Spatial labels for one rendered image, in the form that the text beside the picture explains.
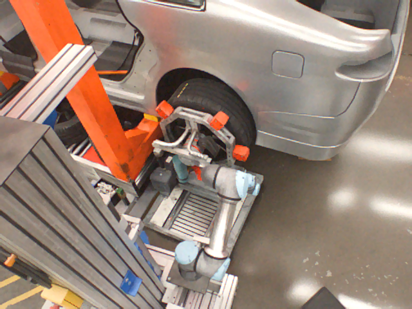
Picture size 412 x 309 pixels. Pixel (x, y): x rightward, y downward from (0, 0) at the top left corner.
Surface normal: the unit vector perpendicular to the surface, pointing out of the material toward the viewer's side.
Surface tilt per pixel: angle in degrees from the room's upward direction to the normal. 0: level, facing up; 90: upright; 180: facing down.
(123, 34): 54
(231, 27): 78
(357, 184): 0
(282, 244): 0
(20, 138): 0
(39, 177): 90
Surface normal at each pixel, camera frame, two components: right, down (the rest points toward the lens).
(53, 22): 0.90, 0.28
